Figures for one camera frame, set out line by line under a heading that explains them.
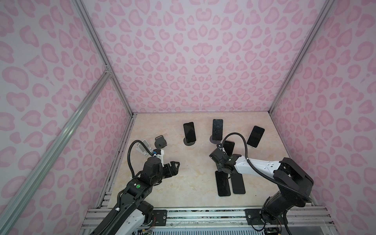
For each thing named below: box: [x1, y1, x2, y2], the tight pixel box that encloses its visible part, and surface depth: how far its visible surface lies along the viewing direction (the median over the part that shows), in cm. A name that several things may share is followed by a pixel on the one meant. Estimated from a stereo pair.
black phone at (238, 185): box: [230, 173, 246, 194], surface depth 85 cm
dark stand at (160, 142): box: [154, 135, 167, 149], surface depth 100 cm
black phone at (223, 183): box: [214, 170, 232, 197], surface depth 84 cm
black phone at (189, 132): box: [183, 121, 197, 143], surface depth 96 cm
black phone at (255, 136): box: [246, 125, 265, 148], surface depth 97 cm
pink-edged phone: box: [222, 140, 235, 156], surface depth 86 cm
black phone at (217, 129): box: [211, 118, 224, 141], surface depth 99 cm
